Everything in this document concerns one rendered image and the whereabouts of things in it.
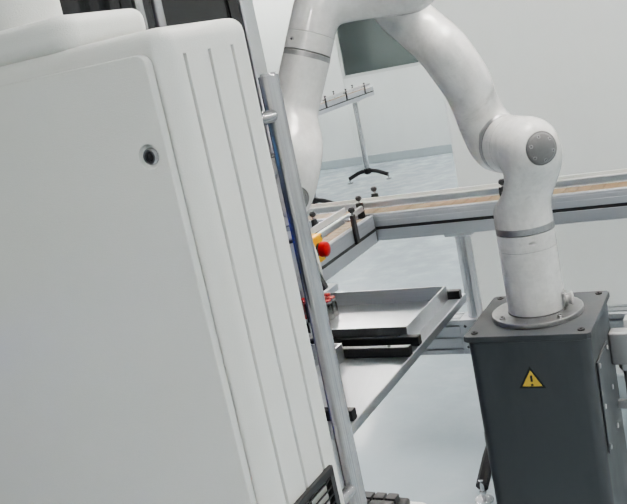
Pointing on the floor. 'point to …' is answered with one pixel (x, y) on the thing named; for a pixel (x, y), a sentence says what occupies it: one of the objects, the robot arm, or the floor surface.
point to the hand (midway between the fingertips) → (304, 310)
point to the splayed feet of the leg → (484, 480)
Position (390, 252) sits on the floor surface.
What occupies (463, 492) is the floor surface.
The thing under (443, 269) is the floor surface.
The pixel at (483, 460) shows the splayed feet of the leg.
